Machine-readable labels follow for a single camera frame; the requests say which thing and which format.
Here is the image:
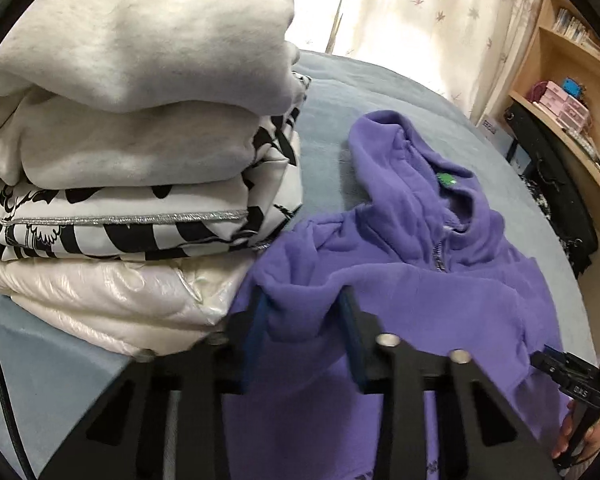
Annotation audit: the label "black chair with clothes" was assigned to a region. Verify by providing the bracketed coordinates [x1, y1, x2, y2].
[504, 101, 598, 278]

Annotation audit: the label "pink boxes on shelf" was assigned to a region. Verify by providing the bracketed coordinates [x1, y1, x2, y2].
[526, 80, 591, 133]

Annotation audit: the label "grey-blue bed blanket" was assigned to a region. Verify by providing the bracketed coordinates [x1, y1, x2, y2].
[0, 52, 596, 470]

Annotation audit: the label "grey folded sweatshirt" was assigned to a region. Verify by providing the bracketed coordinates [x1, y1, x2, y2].
[0, 0, 306, 190]

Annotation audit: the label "purple hoodie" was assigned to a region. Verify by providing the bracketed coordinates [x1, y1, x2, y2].
[224, 110, 567, 479]

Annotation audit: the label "black cable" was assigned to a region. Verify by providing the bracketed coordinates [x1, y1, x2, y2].
[0, 314, 37, 480]

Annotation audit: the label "black white patterned garment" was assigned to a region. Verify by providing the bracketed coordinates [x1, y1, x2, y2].
[0, 88, 306, 261]

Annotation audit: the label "wooden shelf desk unit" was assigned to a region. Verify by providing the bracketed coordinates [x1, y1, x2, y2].
[509, 0, 600, 229]

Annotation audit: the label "white shiny puffer jacket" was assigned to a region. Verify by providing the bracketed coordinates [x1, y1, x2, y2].
[0, 250, 256, 356]

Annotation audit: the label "right hand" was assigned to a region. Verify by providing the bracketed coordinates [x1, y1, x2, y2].
[549, 398, 600, 466]

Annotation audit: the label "cream floral curtain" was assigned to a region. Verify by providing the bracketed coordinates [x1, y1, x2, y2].
[327, 0, 541, 122]

